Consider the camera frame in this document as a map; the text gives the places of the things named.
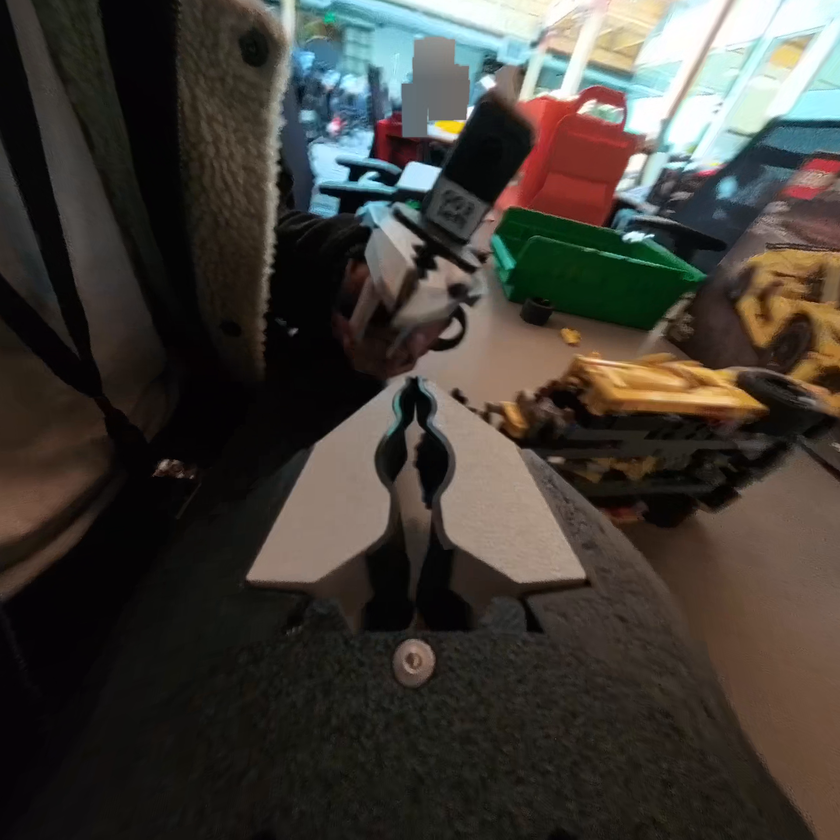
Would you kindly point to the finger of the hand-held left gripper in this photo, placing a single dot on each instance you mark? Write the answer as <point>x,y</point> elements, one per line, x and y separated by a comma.
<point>439,295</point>
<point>390,262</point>

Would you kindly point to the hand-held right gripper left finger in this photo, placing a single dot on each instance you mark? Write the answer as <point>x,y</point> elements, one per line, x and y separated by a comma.
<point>328,518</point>

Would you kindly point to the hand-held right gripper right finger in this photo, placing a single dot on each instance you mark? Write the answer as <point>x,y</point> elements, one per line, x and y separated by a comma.
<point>505,518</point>

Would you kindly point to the small black brick assembly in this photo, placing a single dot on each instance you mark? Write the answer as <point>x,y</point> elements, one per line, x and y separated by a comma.
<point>430,466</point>

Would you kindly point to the yellow toy brick car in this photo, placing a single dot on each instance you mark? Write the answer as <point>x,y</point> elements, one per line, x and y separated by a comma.
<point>656,394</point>

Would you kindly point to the person's left forearm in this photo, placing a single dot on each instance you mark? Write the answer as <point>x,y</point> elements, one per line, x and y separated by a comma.
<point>302,295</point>

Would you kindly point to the person's left hand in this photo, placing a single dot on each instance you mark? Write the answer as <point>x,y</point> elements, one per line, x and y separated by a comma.
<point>374,348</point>

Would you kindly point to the red plastic carry case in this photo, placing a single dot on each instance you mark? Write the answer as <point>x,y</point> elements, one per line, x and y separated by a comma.
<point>577,164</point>

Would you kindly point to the black office chair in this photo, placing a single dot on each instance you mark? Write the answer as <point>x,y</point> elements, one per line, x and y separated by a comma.
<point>361,174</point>
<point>682,236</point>

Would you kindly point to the loose black toy wheel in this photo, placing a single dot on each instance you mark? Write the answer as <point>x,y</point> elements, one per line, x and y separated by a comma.
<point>538,310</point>

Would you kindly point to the small yellow brick connector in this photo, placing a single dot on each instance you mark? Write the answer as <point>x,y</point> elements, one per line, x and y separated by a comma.
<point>569,336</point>

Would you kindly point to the green plastic bin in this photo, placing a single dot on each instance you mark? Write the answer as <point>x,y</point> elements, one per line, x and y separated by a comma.
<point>590,275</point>

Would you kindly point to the person's fleece jacket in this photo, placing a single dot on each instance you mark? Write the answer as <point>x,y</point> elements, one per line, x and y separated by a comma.
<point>223,164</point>

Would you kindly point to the person's white shirt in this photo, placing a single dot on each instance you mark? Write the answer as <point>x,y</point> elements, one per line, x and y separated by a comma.
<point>65,426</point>

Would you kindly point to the toy car set box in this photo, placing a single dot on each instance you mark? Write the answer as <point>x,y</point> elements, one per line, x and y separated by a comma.
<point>787,315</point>

